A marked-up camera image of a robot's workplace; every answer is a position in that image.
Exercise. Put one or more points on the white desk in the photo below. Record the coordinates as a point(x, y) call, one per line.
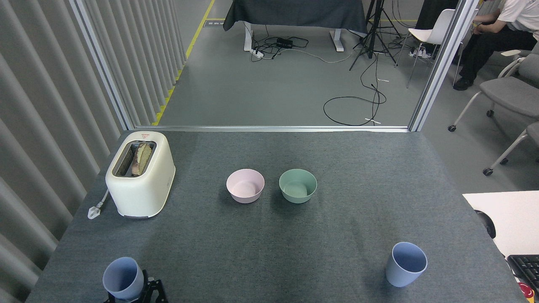
point(513, 219)

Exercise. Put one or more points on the person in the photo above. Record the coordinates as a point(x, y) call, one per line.
point(488, 46)

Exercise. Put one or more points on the silver post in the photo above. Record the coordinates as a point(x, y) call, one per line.
point(101, 63)
point(442, 63)

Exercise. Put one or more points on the white power strip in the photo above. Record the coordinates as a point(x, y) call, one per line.
point(257, 53)
point(419, 52)

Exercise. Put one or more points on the green bowl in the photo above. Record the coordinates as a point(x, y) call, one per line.
point(297, 196)

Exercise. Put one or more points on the table with dark cloth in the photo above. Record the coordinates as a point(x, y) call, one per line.
point(294, 12)

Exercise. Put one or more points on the black power adapter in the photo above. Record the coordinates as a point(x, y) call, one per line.
point(284, 43)

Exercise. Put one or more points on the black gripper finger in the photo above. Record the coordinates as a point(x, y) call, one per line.
point(110, 299)
point(155, 291)

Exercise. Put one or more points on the black mouse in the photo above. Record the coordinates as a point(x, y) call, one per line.
point(488, 225)

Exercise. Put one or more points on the red round object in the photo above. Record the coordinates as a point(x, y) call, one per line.
point(526, 290)

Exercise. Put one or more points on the black keyboard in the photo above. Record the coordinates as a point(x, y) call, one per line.
point(526, 267)

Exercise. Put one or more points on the grey chair on wheels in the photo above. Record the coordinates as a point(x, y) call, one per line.
point(533, 132)
point(505, 90)

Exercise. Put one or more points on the blue plastic cup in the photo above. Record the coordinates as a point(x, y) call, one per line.
point(122, 278)
point(403, 274)

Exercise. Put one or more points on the white chair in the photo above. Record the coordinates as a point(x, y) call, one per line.
point(433, 31)

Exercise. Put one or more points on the silver rail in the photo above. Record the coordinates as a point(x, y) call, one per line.
point(269, 128)

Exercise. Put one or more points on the cream white toaster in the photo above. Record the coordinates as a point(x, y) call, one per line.
point(147, 189)

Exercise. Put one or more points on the pink bowl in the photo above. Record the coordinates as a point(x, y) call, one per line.
point(245, 196)

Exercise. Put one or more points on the bread slice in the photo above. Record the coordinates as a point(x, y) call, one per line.
point(142, 158)

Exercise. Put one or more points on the black tripod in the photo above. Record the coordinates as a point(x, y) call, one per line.
point(372, 38)

